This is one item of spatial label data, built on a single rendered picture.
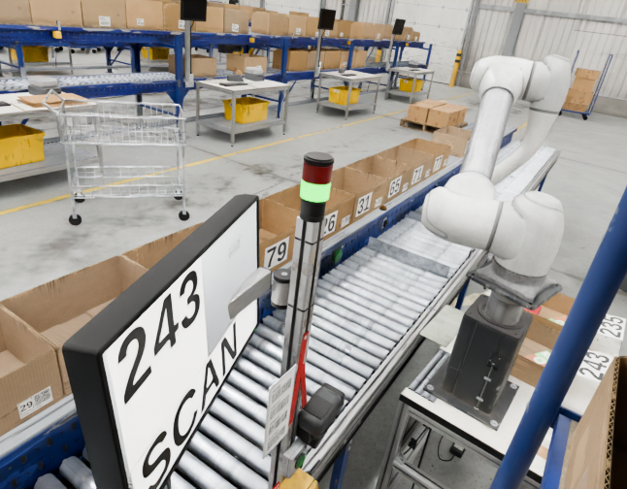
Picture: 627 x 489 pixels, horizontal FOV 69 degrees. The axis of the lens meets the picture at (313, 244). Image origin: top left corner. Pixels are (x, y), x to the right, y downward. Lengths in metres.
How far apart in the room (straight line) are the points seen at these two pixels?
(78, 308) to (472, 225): 1.27
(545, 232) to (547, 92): 0.60
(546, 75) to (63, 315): 1.78
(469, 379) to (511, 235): 0.53
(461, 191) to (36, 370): 1.23
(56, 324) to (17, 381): 0.40
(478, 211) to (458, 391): 0.64
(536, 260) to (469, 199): 0.25
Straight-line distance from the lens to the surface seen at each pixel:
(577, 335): 0.49
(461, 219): 1.39
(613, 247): 0.46
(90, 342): 0.53
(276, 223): 2.20
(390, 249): 2.49
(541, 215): 1.39
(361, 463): 2.41
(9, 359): 1.61
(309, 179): 0.76
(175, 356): 0.67
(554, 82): 1.83
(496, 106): 1.70
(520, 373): 1.90
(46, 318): 1.66
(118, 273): 1.74
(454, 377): 1.68
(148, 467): 0.70
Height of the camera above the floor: 1.87
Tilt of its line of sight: 27 degrees down
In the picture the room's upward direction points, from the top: 7 degrees clockwise
